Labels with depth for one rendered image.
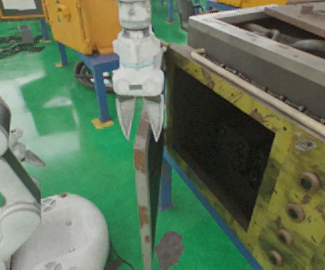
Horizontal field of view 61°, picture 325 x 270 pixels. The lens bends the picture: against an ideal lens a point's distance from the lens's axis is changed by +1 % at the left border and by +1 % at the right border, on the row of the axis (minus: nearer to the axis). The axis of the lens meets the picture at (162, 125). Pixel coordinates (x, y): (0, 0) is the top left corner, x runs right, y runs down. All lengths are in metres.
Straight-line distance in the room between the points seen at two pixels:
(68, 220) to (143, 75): 1.28
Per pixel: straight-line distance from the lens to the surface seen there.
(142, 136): 0.64
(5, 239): 1.40
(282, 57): 0.81
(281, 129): 0.76
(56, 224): 1.70
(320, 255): 0.88
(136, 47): 0.50
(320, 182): 0.75
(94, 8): 2.82
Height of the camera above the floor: 1.61
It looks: 35 degrees down
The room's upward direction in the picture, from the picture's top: straight up
